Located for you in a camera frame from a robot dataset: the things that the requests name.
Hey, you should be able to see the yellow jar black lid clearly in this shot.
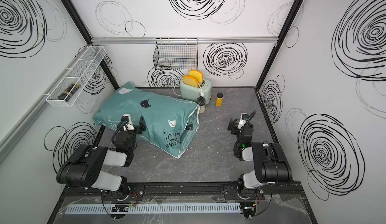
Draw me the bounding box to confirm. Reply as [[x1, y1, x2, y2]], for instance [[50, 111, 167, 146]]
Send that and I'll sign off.
[[216, 92, 224, 106]]

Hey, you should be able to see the teal cat print pillow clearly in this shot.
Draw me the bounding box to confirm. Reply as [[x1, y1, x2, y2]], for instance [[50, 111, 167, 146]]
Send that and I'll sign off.
[[93, 82, 200, 159]]

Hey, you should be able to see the white slotted cable duct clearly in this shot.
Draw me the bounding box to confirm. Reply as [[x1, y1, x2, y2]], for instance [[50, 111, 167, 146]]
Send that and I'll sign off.
[[64, 203, 242, 215]]

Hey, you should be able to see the white wire wall shelf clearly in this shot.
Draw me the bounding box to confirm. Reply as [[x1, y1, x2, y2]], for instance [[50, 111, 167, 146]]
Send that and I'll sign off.
[[46, 46, 107, 107]]

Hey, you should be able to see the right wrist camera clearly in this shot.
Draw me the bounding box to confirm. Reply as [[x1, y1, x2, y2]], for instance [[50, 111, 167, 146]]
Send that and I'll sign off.
[[237, 113, 249, 129]]

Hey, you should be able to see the rear toast slice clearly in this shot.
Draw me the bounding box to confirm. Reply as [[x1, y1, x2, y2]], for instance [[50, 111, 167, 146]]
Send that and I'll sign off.
[[189, 70, 204, 85]]

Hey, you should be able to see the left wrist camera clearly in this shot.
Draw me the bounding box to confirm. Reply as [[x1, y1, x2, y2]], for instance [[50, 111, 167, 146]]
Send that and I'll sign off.
[[121, 114, 135, 131]]

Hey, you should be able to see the white toaster power cord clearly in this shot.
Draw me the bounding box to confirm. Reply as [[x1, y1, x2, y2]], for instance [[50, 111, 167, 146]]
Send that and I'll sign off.
[[173, 80, 184, 98]]

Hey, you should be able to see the mint green toaster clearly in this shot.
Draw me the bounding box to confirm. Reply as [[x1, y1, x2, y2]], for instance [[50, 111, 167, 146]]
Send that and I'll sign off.
[[180, 79, 212, 104]]

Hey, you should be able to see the dark item in shelf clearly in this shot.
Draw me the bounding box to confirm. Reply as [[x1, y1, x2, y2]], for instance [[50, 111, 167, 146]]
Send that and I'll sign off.
[[57, 82, 80, 102]]

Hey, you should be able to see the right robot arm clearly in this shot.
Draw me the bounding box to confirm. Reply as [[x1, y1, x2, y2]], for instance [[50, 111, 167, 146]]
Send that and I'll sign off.
[[227, 118, 293, 199]]

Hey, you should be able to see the black wire wall basket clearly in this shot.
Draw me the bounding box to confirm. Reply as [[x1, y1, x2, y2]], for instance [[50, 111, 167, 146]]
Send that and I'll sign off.
[[153, 38, 199, 70]]

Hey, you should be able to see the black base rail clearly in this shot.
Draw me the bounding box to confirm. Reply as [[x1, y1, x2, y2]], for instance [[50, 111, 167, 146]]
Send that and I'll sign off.
[[61, 181, 305, 198]]

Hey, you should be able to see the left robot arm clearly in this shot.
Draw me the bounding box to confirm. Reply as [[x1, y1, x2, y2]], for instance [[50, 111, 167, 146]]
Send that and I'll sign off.
[[56, 114, 146, 201]]

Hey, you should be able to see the front toast slice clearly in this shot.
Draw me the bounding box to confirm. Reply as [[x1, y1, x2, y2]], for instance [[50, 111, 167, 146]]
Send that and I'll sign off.
[[183, 76, 200, 88]]

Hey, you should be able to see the toast slice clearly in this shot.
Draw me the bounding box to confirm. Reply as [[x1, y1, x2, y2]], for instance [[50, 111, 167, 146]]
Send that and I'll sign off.
[[189, 70, 204, 85], [183, 76, 200, 88]]

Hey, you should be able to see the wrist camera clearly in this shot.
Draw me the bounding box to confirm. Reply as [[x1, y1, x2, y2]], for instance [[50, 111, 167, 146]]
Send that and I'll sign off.
[[121, 114, 135, 131], [237, 113, 249, 129]]

